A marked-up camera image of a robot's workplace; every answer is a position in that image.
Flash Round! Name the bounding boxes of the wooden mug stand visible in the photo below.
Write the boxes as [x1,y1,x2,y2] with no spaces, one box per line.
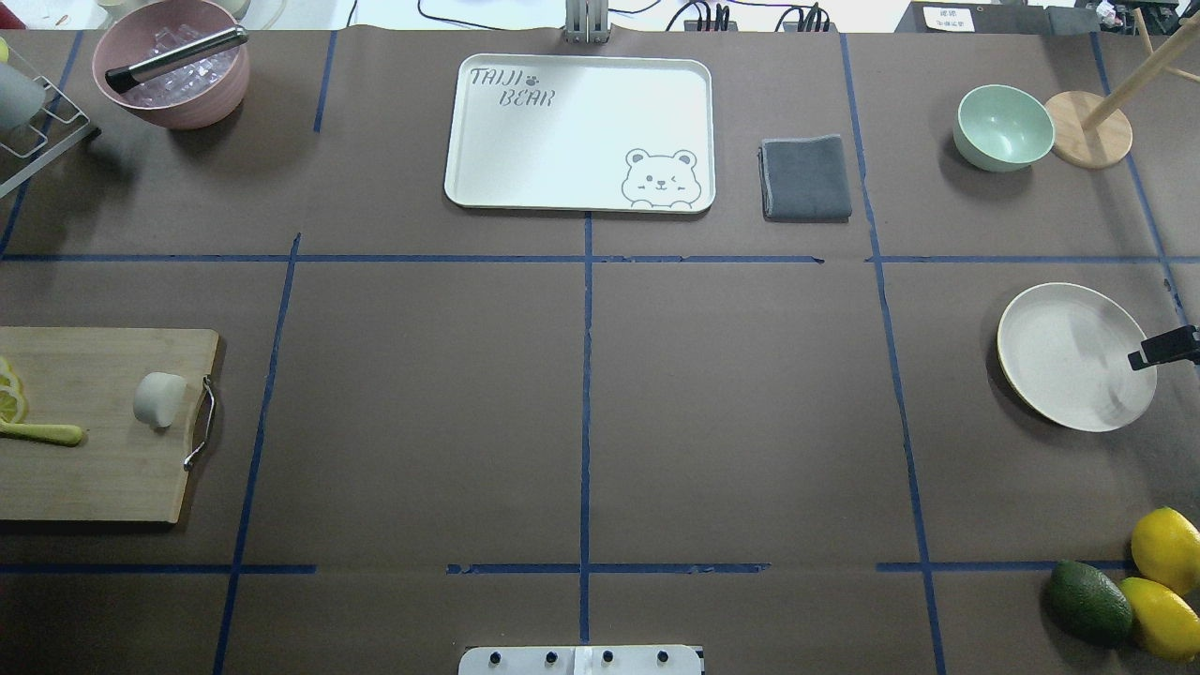
[1044,16,1199,171]

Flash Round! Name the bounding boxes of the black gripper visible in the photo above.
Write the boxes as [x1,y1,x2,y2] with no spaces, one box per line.
[1128,325,1199,371]

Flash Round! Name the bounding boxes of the mint green bowl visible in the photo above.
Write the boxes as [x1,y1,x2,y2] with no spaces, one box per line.
[952,84,1056,173]

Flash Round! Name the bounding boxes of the white steamed bun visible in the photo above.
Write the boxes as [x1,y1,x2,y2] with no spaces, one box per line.
[133,371,186,428]

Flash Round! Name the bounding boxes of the bamboo cutting board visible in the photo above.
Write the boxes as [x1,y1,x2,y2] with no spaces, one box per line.
[1,325,220,524]

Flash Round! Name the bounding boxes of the cream round plate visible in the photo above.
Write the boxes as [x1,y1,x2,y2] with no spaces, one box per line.
[996,282,1158,432]

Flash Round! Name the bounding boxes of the yellow lemon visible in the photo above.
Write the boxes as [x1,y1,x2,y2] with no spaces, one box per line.
[1129,507,1199,595]
[1118,577,1199,663]

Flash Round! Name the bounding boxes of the grey blue cup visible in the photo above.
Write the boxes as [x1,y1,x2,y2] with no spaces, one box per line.
[0,62,46,131]

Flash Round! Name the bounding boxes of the cream bear tray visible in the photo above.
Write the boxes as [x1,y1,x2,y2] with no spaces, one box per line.
[444,52,716,214]

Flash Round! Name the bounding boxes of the grey folded cloth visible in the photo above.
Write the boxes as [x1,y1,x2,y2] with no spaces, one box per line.
[758,135,853,223]

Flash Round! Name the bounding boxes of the white robot base pillar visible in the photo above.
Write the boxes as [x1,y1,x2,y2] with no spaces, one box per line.
[457,644,706,674]

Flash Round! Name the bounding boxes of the pink bowl with ice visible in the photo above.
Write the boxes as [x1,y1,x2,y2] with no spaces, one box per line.
[91,1,251,129]

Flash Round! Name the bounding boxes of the lemon slices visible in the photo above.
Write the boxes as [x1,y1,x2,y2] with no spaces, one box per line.
[1,357,28,423]

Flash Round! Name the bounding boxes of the green avocado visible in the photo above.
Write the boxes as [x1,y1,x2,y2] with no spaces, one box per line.
[1044,560,1134,649]

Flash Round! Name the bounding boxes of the acrylic cup rack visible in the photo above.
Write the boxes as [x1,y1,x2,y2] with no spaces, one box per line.
[1,52,98,198]

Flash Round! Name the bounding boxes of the metal tongs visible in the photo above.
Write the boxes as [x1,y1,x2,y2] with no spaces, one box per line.
[102,25,248,106]

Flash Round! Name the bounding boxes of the aluminium frame post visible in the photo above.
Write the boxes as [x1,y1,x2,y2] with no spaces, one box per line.
[562,0,611,44]

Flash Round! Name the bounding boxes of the black power strip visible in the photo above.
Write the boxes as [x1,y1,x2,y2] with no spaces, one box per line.
[666,1,836,34]

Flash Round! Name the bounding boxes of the yellow green knife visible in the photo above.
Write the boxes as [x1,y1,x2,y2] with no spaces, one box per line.
[1,420,85,447]

